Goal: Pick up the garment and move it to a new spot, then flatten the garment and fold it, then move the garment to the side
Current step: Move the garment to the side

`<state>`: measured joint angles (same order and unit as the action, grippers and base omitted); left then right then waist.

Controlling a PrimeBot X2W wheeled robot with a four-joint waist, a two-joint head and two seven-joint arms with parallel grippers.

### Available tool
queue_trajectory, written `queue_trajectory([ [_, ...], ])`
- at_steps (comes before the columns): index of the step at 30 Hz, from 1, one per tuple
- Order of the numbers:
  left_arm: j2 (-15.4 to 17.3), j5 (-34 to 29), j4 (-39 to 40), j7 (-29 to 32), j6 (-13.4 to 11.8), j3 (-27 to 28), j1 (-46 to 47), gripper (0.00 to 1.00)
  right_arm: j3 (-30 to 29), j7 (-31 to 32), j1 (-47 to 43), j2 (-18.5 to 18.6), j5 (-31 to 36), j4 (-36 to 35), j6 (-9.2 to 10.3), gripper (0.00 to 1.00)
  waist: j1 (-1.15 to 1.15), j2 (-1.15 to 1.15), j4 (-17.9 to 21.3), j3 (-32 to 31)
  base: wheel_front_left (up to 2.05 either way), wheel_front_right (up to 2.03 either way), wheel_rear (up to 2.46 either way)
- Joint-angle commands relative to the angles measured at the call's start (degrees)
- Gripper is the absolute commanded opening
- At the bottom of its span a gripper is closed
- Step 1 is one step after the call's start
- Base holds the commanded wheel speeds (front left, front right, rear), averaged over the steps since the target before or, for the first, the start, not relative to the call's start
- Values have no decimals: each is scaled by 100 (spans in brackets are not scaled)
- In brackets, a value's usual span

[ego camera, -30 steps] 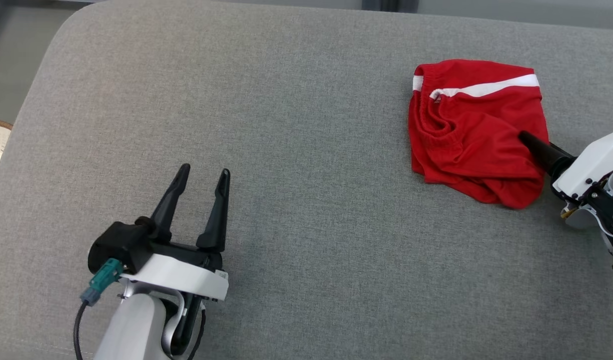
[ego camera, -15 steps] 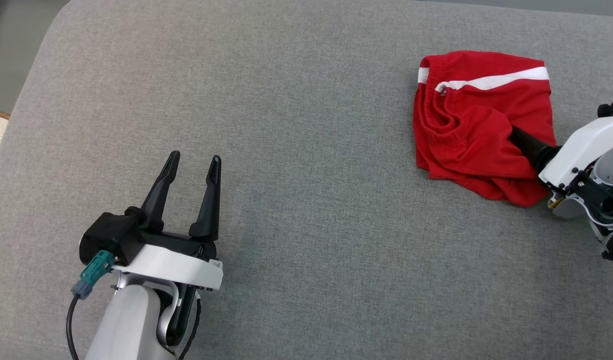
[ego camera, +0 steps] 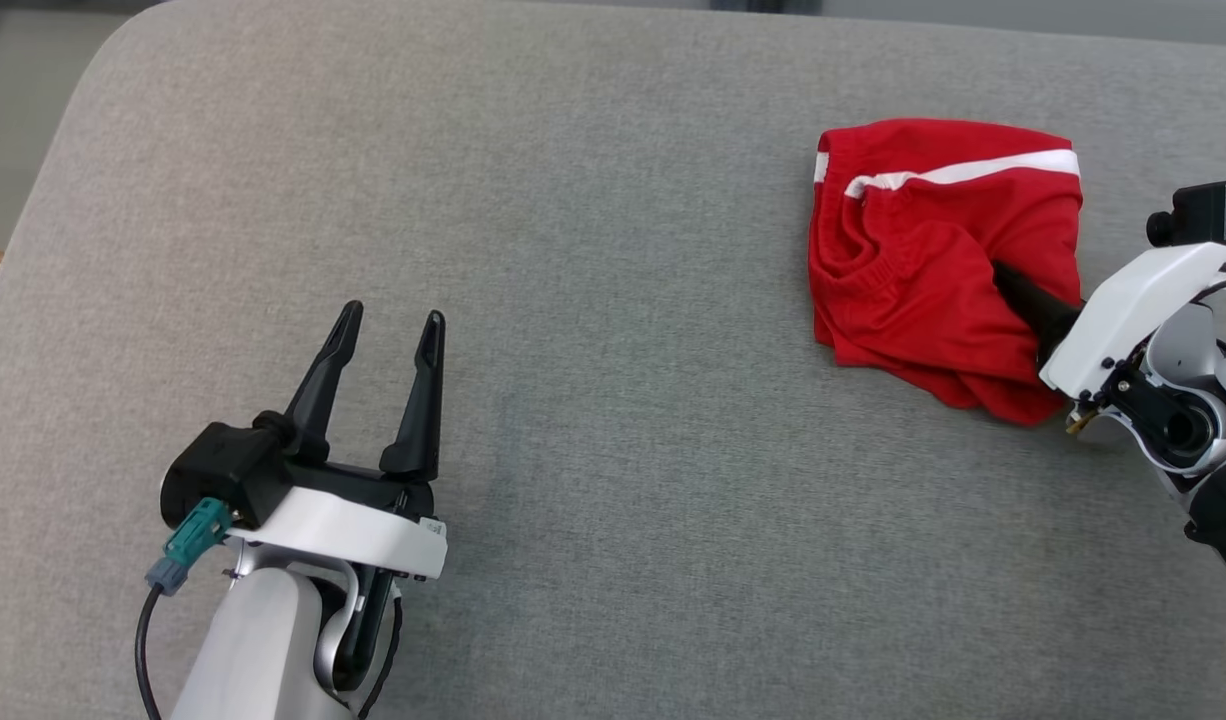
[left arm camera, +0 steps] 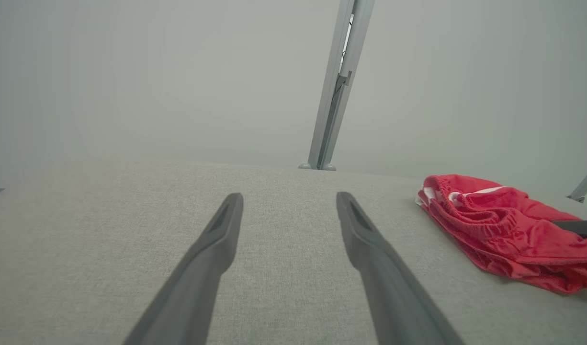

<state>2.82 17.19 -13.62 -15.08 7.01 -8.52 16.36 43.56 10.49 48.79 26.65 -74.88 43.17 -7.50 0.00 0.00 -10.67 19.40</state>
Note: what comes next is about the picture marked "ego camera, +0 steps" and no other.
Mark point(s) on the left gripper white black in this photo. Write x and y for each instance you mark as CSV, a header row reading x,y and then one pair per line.
x,y
353,530

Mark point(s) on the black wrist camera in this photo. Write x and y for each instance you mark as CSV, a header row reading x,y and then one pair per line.
x,y
223,470
1208,212

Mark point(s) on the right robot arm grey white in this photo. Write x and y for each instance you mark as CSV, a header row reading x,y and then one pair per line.
x,y
1173,420

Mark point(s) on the red white basketball shorts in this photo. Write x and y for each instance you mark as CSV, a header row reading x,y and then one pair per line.
x,y
933,250

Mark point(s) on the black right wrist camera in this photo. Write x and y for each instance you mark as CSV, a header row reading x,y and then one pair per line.
x,y
1208,212

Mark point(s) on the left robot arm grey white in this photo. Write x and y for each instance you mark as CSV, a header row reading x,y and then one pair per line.
x,y
253,650

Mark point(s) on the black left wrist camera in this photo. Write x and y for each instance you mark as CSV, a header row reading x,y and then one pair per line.
x,y
223,470

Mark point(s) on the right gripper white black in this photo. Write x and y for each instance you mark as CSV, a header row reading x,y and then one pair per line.
x,y
1113,310

